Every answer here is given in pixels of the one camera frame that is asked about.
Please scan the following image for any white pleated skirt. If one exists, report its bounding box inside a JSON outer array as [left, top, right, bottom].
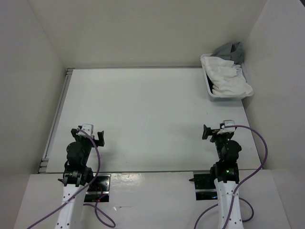
[[201, 56, 253, 97]]

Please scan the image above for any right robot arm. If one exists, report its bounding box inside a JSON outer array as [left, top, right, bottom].
[[202, 120, 244, 229]]

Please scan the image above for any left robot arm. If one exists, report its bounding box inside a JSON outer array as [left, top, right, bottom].
[[55, 124, 104, 229]]

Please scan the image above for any white plastic basket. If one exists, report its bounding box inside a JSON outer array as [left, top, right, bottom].
[[200, 52, 254, 103]]

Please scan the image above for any grey skirt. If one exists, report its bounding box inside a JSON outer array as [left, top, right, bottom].
[[211, 42, 245, 64]]

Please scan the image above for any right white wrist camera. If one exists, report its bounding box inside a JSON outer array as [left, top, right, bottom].
[[218, 120, 235, 134]]

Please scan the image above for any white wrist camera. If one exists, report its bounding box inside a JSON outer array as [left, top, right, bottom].
[[77, 124, 94, 138], [218, 120, 235, 134]]

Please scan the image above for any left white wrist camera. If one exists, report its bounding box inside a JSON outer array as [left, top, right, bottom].
[[77, 124, 94, 138]]

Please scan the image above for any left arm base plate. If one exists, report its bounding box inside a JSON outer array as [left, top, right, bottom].
[[84, 173, 111, 203]]

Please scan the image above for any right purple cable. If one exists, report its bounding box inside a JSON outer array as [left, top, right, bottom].
[[194, 125, 269, 229]]

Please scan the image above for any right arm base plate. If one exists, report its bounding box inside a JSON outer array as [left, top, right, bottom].
[[189, 172, 217, 201]]

